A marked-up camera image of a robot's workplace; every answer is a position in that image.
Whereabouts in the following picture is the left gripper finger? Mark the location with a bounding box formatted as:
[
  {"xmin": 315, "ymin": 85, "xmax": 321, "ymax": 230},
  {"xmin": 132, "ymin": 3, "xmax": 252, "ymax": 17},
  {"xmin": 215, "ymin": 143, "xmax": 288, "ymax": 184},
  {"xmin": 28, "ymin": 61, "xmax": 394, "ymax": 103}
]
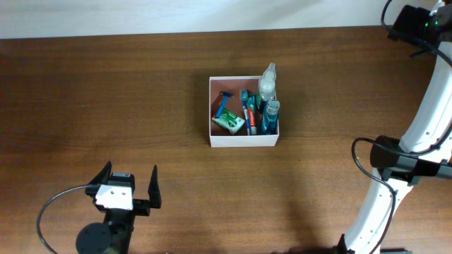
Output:
[
  {"xmin": 148, "ymin": 165, "xmax": 162, "ymax": 209},
  {"xmin": 89, "ymin": 161, "xmax": 112, "ymax": 186}
]

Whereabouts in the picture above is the green soap packet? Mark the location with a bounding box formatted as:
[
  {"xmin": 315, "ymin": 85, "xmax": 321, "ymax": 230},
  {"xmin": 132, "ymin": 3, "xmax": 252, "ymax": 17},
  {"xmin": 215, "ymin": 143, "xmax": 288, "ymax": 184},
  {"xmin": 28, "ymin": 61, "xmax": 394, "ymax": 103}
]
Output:
[{"xmin": 211, "ymin": 108, "xmax": 245, "ymax": 135}]

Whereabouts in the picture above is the blue disposable razor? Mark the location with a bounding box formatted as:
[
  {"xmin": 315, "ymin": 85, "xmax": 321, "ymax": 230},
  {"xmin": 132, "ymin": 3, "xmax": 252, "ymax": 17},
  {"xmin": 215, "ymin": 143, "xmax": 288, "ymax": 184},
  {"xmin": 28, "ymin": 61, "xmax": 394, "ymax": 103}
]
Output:
[{"xmin": 215, "ymin": 91, "xmax": 234, "ymax": 118}]

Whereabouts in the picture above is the blue white toothbrush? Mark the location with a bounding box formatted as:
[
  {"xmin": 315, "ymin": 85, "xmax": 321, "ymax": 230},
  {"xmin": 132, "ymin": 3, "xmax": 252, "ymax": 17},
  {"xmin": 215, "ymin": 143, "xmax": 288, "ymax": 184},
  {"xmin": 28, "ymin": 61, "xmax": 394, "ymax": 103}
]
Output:
[{"xmin": 240, "ymin": 90, "xmax": 251, "ymax": 135}]

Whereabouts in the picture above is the green toothpaste tube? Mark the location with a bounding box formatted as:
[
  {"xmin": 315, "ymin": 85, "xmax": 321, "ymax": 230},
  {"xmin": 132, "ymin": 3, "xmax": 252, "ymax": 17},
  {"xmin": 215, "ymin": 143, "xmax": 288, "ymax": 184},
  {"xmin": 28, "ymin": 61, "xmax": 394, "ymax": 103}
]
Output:
[{"xmin": 246, "ymin": 93, "xmax": 257, "ymax": 135}]

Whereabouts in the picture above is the blue mouthwash bottle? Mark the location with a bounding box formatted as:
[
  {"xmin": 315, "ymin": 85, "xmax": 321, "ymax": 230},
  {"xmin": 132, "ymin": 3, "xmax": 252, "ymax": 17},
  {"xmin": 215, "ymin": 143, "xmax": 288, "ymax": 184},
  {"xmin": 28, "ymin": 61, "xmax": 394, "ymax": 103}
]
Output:
[{"xmin": 261, "ymin": 99, "xmax": 280, "ymax": 135}]

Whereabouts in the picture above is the clear purple spray bottle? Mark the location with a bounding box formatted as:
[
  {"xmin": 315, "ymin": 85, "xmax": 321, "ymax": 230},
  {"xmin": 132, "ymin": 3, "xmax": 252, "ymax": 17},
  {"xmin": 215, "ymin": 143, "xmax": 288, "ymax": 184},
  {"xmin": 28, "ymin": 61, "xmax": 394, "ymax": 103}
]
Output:
[{"xmin": 256, "ymin": 62, "xmax": 277, "ymax": 113}]

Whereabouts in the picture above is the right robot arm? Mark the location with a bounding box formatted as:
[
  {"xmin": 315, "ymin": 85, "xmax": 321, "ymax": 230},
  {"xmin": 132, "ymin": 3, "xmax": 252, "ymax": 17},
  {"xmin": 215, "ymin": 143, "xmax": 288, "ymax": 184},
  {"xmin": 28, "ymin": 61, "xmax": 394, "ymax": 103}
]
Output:
[{"xmin": 331, "ymin": 1, "xmax": 451, "ymax": 253}]

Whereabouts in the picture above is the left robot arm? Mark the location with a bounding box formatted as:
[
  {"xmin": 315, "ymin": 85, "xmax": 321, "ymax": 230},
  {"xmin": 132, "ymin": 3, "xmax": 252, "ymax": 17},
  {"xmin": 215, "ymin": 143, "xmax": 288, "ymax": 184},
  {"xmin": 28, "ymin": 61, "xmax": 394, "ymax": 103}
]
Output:
[{"xmin": 76, "ymin": 162, "xmax": 162, "ymax": 254}]

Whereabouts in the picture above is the white cardboard box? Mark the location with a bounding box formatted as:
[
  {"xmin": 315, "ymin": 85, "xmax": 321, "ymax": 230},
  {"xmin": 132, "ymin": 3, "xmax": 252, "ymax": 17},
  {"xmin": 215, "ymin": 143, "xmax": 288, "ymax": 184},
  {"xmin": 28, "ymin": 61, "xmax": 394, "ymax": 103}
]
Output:
[{"xmin": 208, "ymin": 75, "xmax": 280, "ymax": 147}]

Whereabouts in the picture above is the right black cable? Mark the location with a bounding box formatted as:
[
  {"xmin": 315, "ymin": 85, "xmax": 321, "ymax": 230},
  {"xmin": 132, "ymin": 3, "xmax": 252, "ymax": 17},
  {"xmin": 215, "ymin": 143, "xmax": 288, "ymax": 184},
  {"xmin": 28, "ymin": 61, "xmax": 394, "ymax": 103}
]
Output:
[{"xmin": 350, "ymin": 0, "xmax": 452, "ymax": 254}]

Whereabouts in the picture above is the black cable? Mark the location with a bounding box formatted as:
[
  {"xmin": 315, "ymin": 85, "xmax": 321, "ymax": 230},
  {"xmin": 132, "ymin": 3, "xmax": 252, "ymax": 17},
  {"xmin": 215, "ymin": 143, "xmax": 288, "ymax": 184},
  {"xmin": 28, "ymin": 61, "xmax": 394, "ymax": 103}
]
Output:
[
  {"xmin": 35, "ymin": 183, "xmax": 96, "ymax": 254},
  {"xmin": 350, "ymin": 0, "xmax": 452, "ymax": 254}
]

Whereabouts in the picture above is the left black cable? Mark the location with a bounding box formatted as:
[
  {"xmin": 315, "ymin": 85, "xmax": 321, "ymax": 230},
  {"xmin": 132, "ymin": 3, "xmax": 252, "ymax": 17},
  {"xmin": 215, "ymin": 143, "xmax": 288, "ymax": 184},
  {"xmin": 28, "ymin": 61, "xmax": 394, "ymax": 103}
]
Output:
[{"xmin": 35, "ymin": 183, "xmax": 96, "ymax": 254}]

